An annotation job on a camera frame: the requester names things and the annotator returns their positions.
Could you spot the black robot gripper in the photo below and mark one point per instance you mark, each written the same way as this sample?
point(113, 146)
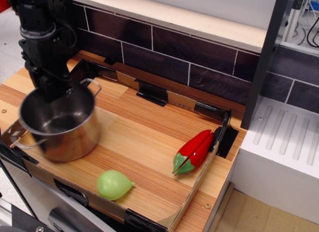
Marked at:
point(46, 61)

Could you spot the stainless steel pot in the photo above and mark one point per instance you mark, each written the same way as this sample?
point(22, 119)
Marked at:
point(65, 129)

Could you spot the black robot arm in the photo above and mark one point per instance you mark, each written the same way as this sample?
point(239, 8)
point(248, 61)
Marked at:
point(44, 18)

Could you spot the cardboard fence with black tape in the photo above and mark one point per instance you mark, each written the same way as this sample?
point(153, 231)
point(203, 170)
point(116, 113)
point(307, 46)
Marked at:
point(142, 129)

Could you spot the green toy pear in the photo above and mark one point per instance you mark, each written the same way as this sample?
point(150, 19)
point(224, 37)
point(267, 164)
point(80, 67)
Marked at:
point(113, 185)

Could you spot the red toy chili pepper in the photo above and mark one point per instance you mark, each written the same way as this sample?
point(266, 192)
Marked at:
point(192, 153)

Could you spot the light wooden shelf board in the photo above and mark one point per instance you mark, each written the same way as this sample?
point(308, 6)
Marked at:
point(189, 22)

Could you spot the white toy sink drainboard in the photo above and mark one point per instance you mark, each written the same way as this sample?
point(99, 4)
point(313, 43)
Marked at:
point(278, 162)

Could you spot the dark grey shelf post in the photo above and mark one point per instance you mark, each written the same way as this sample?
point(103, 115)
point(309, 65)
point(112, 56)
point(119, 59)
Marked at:
point(260, 78)

